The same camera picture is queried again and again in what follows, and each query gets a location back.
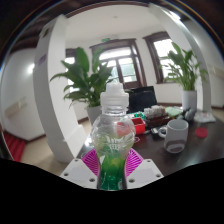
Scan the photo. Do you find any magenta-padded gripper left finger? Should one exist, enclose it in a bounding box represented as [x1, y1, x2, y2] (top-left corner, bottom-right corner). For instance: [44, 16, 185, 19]
[59, 148, 101, 190]

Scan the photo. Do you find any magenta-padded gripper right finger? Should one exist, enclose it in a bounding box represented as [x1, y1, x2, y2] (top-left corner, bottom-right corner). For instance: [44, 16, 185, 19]
[125, 148, 165, 190]

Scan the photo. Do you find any clear green-labelled drink bottle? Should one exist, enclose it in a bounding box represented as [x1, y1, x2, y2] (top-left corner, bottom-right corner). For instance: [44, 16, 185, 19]
[90, 81, 137, 192]

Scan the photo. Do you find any small black device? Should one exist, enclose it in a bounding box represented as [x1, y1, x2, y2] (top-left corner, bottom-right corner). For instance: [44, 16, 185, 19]
[150, 127, 163, 139]

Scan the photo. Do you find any green box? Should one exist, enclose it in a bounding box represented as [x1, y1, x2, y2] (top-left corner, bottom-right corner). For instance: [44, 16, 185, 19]
[130, 111, 146, 119]

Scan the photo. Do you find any white mug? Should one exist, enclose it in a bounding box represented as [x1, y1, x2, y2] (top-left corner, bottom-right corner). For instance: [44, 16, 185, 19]
[158, 119, 190, 154]

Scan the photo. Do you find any black chair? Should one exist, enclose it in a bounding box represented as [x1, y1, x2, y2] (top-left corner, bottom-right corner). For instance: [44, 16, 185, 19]
[128, 85, 158, 114]

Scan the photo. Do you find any green cloth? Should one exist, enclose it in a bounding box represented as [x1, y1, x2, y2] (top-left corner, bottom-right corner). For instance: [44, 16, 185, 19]
[164, 105, 184, 118]

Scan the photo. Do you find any dark grey round gadget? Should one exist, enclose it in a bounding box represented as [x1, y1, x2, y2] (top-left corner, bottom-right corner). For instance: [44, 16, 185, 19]
[181, 108, 197, 123]

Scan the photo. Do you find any flat round red coaster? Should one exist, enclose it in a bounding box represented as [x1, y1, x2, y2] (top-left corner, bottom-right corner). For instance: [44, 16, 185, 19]
[194, 127, 209, 139]

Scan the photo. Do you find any potted leafy plant, white pot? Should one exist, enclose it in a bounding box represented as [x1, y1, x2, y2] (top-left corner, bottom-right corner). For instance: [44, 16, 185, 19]
[49, 46, 116, 126]
[161, 42, 209, 113]

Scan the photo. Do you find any white printed paper sheet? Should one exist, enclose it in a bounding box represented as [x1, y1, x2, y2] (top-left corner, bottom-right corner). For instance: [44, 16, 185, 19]
[194, 110, 217, 124]

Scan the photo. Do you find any brown glazed double door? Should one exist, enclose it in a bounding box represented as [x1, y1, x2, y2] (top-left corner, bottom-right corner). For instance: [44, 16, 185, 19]
[89, 38, 148, 90]

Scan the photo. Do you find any brown-framed window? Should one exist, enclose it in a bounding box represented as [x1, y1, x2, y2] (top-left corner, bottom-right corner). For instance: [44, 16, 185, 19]
[143, 31, 178, 84]
[64, 48, 78, 84]

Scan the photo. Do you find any white wall-mounted panel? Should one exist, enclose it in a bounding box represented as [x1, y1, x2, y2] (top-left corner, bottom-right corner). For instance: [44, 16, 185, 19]
[3, 96, 28, 118]

